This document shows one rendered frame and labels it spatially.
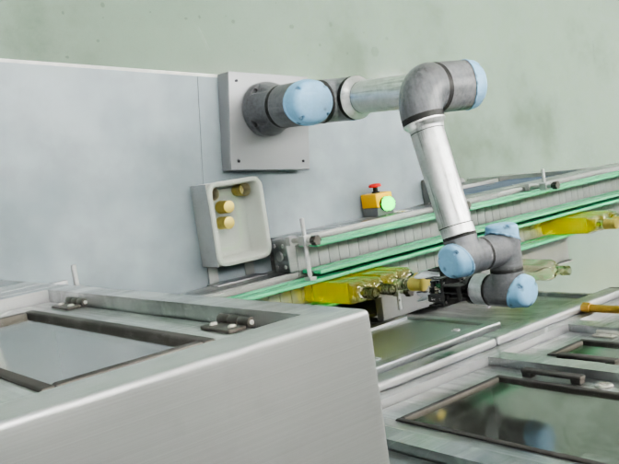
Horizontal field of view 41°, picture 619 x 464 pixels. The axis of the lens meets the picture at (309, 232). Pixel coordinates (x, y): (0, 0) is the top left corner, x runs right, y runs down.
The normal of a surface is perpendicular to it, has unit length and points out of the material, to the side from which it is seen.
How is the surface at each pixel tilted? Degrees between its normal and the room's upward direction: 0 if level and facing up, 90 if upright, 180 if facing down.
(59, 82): 0
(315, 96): 10
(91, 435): 0
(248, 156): 3
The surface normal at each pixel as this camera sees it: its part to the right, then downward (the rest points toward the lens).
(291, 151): 0.60, 0.03
